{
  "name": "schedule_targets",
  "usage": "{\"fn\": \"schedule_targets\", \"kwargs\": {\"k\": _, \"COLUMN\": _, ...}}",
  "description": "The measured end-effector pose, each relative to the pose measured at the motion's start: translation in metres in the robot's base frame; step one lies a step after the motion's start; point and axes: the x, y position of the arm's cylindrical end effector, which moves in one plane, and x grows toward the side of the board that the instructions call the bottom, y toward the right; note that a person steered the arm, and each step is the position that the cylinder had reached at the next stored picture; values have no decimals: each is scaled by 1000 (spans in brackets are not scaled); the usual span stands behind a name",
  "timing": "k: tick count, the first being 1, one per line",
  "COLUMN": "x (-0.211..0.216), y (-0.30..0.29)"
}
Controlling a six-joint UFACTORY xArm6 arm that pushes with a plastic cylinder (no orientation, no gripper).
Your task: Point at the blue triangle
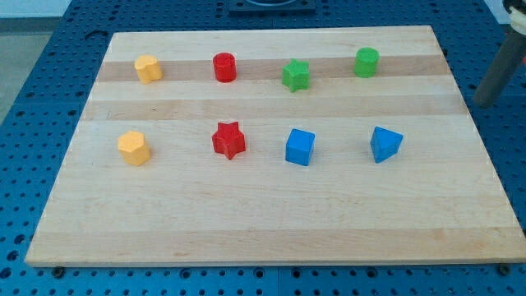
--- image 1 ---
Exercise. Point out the robot arm end piece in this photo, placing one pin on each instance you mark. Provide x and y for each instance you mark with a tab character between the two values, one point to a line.
516	10

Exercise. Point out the blue triangle block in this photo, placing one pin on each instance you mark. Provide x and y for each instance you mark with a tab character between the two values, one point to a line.
384	143

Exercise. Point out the blue cube block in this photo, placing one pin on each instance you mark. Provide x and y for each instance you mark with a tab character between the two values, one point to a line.
299	147

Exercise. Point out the red star block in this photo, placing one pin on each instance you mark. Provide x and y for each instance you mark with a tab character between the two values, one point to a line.
228	140

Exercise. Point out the wooden board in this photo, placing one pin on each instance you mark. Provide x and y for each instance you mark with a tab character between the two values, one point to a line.
437	201

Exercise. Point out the green star block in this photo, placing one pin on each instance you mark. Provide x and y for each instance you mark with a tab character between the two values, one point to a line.
296	75

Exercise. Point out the red cylinder block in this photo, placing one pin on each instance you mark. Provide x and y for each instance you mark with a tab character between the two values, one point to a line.
224	67

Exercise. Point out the yellow hexagon block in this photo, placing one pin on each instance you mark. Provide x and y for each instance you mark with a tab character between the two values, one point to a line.
134	148

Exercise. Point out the green cylinder block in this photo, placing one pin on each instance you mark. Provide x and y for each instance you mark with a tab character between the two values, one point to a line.
366	62

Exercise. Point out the yellow heart block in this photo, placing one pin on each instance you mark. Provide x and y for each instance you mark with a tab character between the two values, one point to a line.
148	69

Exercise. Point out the dark grey pointer rod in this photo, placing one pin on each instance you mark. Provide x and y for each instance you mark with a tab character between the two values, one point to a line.
506	62

